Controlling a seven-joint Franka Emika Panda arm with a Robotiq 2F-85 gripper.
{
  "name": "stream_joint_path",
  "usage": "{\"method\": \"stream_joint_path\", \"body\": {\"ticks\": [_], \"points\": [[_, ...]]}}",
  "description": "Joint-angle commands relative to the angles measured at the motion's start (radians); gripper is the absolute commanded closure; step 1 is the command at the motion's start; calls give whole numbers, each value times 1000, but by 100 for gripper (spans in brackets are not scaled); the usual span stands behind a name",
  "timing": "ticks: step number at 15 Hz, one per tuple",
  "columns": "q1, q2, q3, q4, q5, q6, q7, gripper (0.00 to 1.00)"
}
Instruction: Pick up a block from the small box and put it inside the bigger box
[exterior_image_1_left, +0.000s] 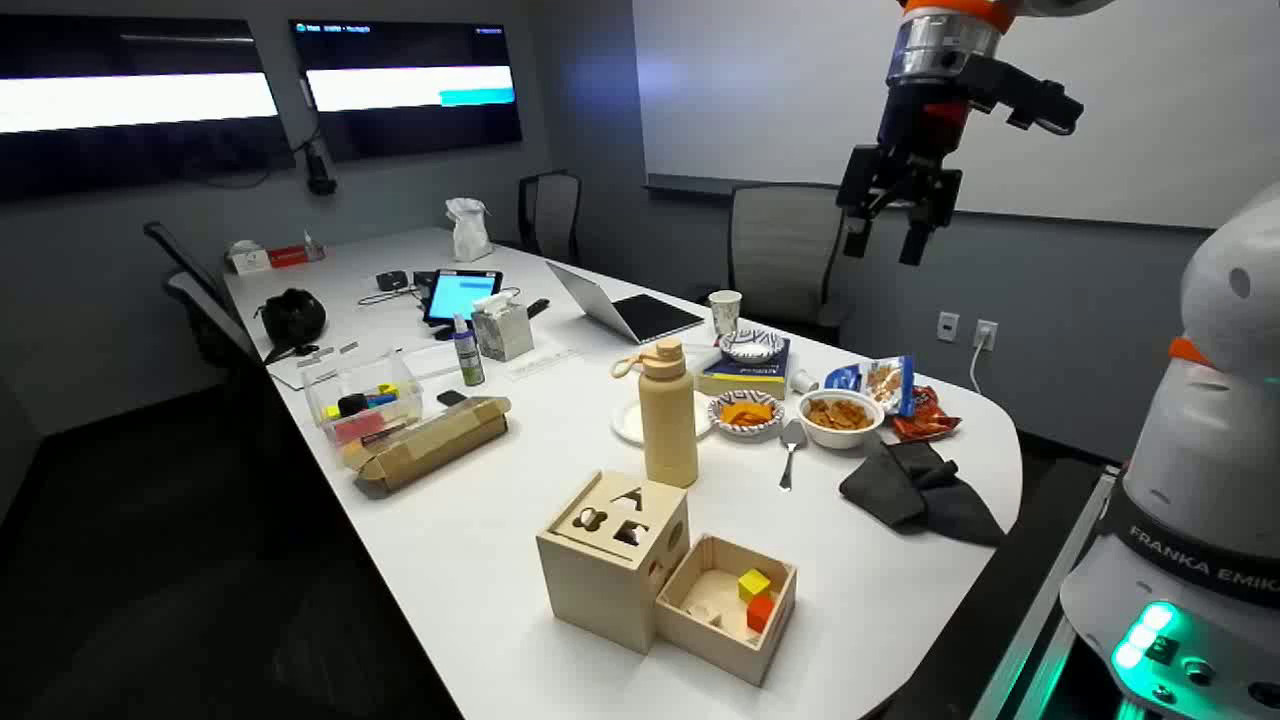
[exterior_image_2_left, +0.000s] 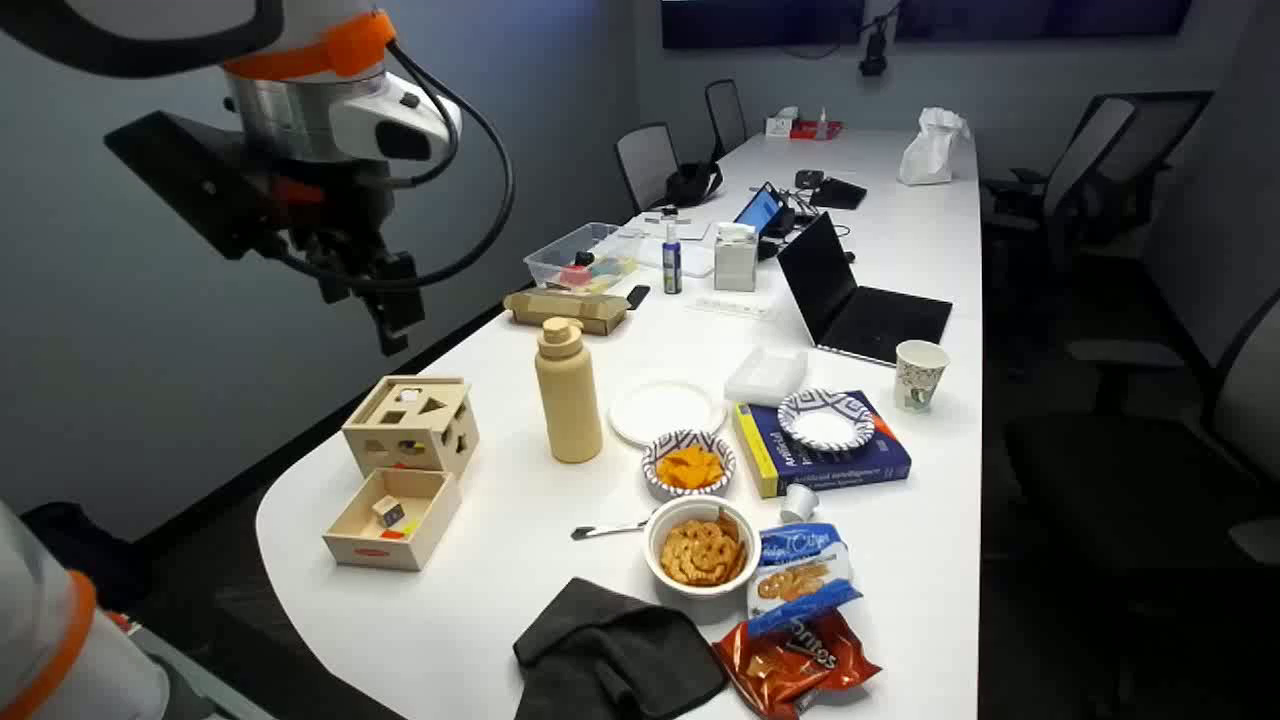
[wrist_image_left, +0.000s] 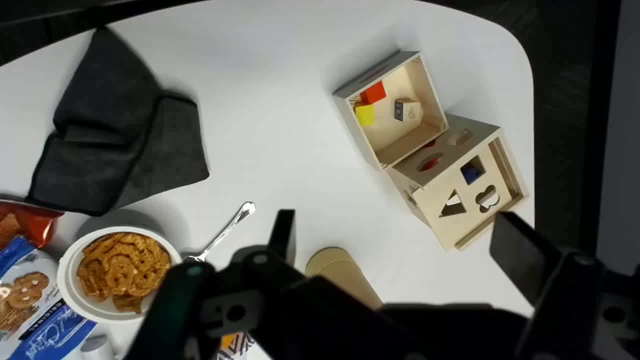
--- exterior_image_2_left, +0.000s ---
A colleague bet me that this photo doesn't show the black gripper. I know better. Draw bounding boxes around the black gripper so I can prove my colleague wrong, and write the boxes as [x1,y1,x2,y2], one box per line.
[105,110,425,357]

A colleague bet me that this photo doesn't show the small wooden block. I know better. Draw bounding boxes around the small wooden block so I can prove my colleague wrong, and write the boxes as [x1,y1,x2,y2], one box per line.
[371,497,406,526]

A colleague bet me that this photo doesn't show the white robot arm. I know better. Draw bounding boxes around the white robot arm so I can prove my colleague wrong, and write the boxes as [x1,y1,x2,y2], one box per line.
[0,0,516,357]

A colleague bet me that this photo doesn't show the wooden shape sorter box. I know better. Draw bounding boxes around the wooden shape sorter box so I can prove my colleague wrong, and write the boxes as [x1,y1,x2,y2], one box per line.
[346,377,482,474]

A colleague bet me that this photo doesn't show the small open wooden box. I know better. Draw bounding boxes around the small open wooden box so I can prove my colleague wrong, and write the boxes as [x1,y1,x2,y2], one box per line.
[324,467,460,571]

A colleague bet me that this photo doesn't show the white tissue box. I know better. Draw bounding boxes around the white tissue box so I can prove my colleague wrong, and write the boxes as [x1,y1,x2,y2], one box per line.
[711,224,758,291]

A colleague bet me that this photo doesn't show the red white box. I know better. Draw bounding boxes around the red white box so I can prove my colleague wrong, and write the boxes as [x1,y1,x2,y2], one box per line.
[763,107,843,141]

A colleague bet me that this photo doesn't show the clear plastic bin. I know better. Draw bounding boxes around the clear plastic bin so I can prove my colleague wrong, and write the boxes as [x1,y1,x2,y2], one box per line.
[525,218,641,294]

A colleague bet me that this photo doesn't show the beige water bottle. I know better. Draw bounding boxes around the beige water bottle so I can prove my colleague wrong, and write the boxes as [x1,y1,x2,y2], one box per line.
[535,315,606,463]

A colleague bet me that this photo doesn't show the white round plate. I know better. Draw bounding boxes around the white round plate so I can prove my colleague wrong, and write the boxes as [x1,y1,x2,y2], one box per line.
[610,380,726,446]

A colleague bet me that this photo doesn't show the small spray bottle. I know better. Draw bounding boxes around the small spray bottle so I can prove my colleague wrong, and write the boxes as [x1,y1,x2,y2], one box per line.
[661,232,683,294]

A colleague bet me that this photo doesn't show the metal spoon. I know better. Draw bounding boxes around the metal spoon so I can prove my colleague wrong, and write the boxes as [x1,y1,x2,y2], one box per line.
[569,515,647,540]

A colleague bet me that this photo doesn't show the grey office chair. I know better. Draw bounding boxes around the grey office chair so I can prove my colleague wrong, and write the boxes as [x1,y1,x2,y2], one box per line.
[617,122,675,209]

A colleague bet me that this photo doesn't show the patterned bowl with orange snacks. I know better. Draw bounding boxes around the patterned bowl with orange snacks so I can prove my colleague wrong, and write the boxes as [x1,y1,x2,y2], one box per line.
[641,430,731,501]

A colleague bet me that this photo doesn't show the white plastic container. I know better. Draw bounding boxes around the white plastic container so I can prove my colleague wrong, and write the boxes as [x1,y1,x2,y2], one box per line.
[726,349,809,403]

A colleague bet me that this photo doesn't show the blue screen tablet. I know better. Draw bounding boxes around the blue screen tablet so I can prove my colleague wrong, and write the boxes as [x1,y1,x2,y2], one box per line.
[738,188,794,236]

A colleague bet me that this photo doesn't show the far office chair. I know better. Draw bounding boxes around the far office chair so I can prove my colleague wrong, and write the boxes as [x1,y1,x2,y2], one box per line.
[705,79,750,152]

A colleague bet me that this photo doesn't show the white bowl with pretzels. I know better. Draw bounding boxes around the white bowl with pretzels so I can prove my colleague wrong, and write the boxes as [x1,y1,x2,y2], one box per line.
[645,497,762,594]

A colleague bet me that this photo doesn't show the dark grey cloth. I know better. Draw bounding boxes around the dark grey cloth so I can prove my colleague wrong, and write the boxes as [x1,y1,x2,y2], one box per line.
[513,576,727,720]

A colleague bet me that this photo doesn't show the patterned bowl with white contents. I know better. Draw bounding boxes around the patterned bowl with white contents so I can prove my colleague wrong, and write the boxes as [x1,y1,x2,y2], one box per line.
[776,387,876,451]

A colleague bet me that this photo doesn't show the black laptop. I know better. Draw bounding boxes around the black laptop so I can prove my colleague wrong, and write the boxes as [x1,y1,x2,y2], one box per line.
[782,214,952,363]

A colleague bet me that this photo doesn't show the blue white snack bag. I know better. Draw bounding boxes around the blue white snack bag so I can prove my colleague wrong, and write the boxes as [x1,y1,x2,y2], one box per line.
[750,521,859,634]

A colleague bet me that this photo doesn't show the blue yellow book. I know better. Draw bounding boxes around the blue yellow book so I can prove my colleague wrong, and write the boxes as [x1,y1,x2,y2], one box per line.
[731,392,914,501]

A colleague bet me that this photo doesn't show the orange snack bag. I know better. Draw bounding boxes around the orange snack bag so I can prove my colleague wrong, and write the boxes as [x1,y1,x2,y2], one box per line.
[711,610,876,720]

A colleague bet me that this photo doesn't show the paper coffee cup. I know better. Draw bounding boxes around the paper coffee cup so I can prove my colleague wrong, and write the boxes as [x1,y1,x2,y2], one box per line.
[897,340,948,409]

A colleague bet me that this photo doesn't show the black office chair right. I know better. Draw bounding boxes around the black office chair right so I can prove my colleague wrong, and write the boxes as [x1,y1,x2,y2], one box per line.
[1005,294,1280,720]

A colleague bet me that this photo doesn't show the wall monitor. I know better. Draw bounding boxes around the wall monitor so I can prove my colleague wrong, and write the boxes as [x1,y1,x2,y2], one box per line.
[661,0,1193,51]

